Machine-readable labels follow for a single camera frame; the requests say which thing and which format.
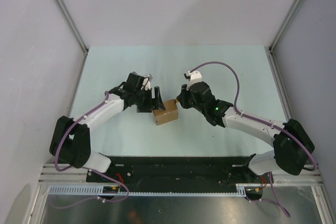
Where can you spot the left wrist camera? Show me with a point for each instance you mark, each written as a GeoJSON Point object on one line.
{"type": "Point", "coordinates": [139, 82]}

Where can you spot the white slotted cable duct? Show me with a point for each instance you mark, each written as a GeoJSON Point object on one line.
{"type": "Point", "coordinates": [100, 190]}

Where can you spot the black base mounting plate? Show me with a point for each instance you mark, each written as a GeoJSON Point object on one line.
{"type": "Point", "coordinates": [186, 185]}

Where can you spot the right aluminium corner post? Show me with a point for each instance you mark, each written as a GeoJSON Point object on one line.
{"type": "Point", "coordinates": [289, 17]}

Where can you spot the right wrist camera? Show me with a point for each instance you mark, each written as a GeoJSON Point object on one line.
{"type": "Point", "coordinates": [192, 77]}

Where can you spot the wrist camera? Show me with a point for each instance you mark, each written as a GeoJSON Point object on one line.
{"type": "Point", "coordinates": [139, 82]}
{"type": "Point", "coordinates": [192, 77]}

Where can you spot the left aluminium corner post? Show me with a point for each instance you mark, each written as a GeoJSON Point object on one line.
{"type": "Point", "coordinates": [61, 5]}

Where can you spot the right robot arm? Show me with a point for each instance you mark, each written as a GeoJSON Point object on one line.
{"type": "Point", "coordinates": [291, 145]}

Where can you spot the brown cardboard express box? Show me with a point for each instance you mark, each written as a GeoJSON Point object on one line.
{"type": "Point", "coordinates": [168, 115]}

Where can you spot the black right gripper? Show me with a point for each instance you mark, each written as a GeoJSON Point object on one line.
{"type": "Point", "coordinates": [182, 97]}

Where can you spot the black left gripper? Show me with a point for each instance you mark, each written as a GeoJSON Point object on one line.
{"type": "Point", "coordinates": [151, 102]}

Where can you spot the aluminium corner post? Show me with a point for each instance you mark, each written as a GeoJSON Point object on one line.
{"type": "Point", "coordinates": [61, 5]}
{"type": "Point", "coordinates": [289, 17]}

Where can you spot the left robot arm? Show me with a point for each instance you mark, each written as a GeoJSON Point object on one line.
{"type": "Point", "coordinates": [71, 143]}

